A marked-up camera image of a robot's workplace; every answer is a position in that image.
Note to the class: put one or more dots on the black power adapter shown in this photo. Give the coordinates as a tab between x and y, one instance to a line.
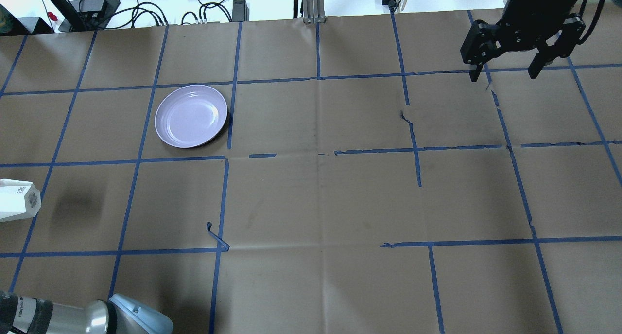
240	11

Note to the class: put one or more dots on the white hexagonal cup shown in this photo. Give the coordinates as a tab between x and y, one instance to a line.
18	200

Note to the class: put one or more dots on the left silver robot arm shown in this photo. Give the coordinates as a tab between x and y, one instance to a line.
117	315

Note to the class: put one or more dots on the lavender plate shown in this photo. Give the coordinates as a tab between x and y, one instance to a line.
191	116

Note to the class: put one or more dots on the black camera stand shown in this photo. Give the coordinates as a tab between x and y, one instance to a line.
86	15

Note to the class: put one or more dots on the aluminium profile post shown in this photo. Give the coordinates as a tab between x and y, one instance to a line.
313	11

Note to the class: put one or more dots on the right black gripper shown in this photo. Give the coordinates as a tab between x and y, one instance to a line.
533	9

